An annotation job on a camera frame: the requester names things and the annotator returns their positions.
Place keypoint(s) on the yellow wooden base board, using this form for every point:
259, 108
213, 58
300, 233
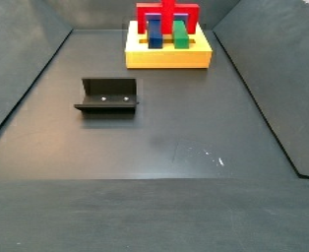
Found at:
168, 57

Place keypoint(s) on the green wooden bar block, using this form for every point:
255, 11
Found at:
181, 35

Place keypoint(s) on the purple cross-shaped block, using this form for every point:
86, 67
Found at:
152, 15

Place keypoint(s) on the black angled bracket stand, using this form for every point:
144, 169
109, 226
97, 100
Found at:
109, 94

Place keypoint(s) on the blue wooden bar block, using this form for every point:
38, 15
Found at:
154, 34

